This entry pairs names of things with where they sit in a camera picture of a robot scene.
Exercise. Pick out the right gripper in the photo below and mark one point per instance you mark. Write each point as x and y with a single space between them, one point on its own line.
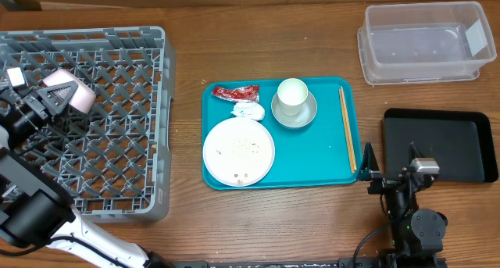
384 180

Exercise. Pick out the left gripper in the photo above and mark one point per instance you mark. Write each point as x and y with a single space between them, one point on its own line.
35 105

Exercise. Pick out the white cup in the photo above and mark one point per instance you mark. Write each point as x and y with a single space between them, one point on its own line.
291 94

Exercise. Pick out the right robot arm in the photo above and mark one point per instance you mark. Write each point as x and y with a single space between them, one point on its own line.
417 234

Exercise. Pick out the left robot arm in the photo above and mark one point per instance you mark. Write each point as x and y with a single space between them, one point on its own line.
44 215

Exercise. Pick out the wooden chopstick left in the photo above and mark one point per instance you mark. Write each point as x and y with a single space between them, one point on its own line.
346 129

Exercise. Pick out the wooden chopstick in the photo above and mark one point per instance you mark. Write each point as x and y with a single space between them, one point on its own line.
346 129

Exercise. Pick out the black plastic tray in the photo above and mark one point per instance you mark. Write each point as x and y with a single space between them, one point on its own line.
460 142

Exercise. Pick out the wooden chopstick right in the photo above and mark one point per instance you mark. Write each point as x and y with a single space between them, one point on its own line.
348 129

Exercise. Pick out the grey plastic dish rack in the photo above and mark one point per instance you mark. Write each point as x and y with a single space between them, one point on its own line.
114 160

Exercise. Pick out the teal serving tray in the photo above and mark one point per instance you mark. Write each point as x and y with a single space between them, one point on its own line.
314 155

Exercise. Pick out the grey bowl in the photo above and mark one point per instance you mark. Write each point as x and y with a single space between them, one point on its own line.
305 116

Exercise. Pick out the clear plastic storage bin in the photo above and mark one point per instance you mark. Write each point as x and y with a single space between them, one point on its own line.
424 43

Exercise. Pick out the crumpled white tissue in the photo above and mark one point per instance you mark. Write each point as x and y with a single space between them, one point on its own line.
250 110

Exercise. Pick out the large white dirty plate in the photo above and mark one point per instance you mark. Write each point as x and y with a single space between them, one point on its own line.
238 152

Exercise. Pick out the red snack wrapper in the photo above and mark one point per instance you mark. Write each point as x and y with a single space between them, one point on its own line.
248 93

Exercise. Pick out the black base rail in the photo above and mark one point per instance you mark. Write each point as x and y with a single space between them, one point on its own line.
273 264

